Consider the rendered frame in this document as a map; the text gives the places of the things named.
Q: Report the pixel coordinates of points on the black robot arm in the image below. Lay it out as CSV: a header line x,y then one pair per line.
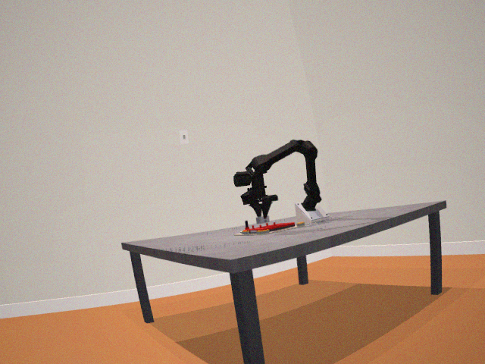
x,y
263,163

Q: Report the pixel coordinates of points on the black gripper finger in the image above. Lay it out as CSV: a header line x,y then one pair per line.
x,y
257,208
265,208

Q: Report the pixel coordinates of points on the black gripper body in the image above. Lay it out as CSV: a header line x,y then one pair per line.
x,y
262,197

